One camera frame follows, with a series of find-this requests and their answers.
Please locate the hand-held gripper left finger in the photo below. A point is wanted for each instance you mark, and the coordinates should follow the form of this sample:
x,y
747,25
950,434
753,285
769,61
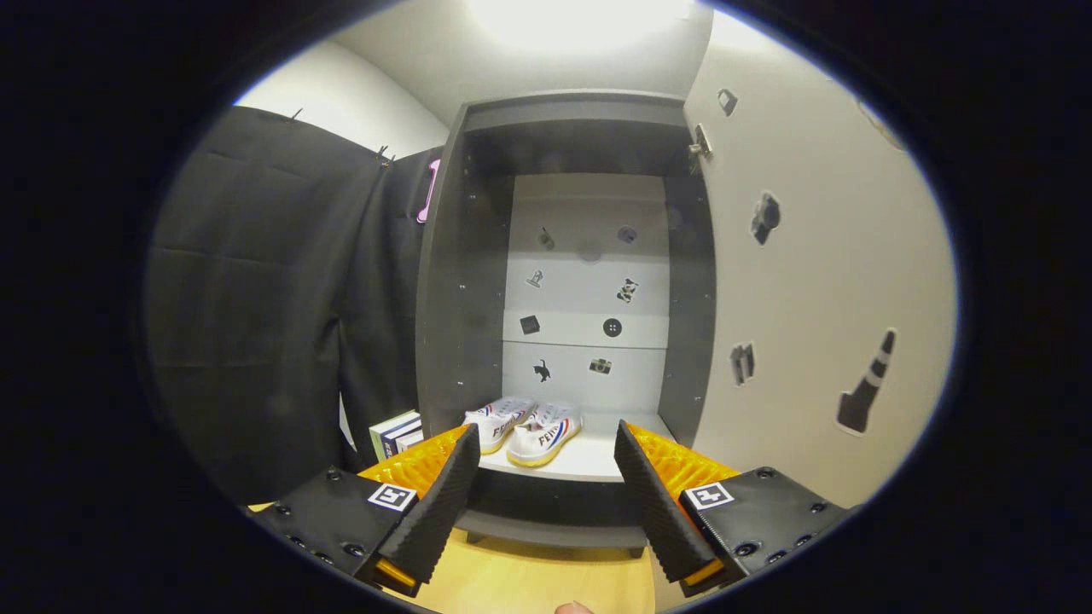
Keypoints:
x,y
439,512

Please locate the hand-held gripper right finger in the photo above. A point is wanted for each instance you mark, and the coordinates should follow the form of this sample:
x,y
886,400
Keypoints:
x,y
653,512

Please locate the white canvas shoe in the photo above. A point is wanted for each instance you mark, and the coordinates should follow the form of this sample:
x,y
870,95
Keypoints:
x,y
546,437
499,422

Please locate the dark blue spine book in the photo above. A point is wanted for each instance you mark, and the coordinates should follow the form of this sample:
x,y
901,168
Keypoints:
x,y
391,444

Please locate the large ceiling light panel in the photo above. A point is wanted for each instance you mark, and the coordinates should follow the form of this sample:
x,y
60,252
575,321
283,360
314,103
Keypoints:
x,y
580,19

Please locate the metal door hinge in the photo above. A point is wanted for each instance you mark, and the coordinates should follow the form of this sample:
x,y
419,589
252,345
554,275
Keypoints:
x,y
699,145

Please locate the green spine book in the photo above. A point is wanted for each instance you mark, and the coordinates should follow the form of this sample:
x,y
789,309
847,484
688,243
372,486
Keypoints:
x,y
376,442

